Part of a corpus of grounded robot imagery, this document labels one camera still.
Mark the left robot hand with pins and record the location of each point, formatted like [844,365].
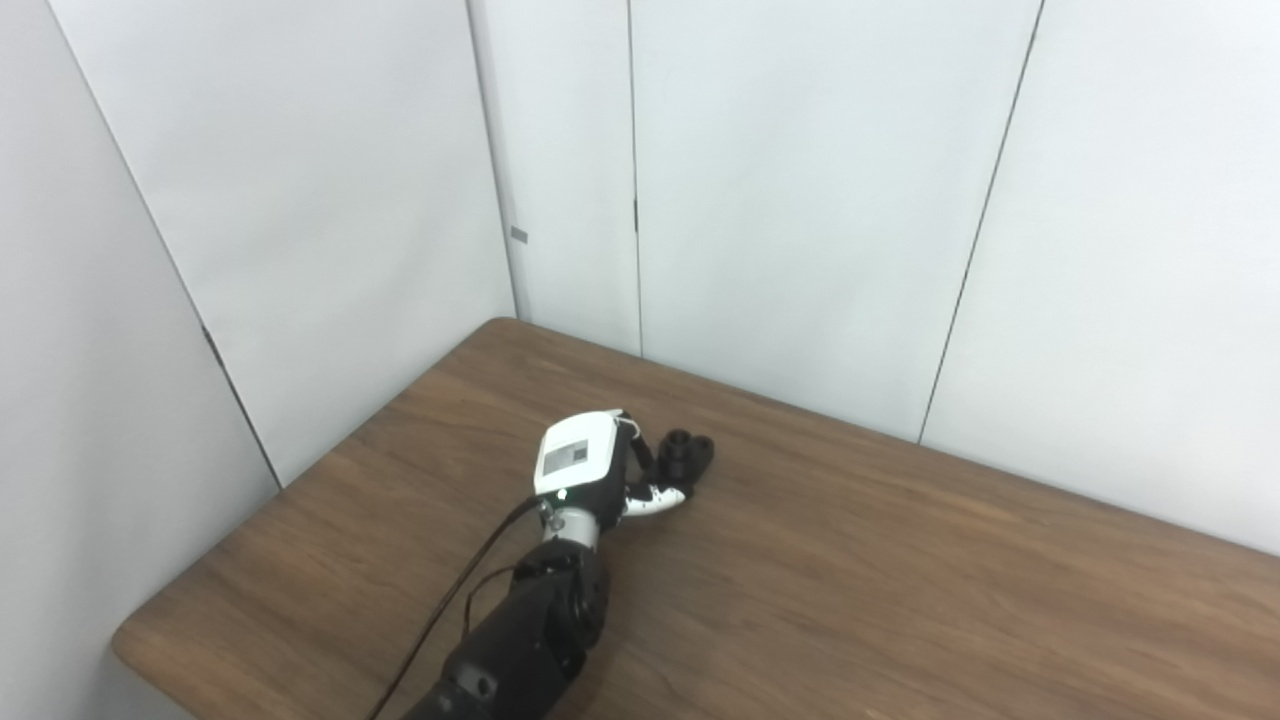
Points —
[575,460]

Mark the black holder part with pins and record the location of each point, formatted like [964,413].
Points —
[690,452]

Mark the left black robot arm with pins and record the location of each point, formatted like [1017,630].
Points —
[530,640]

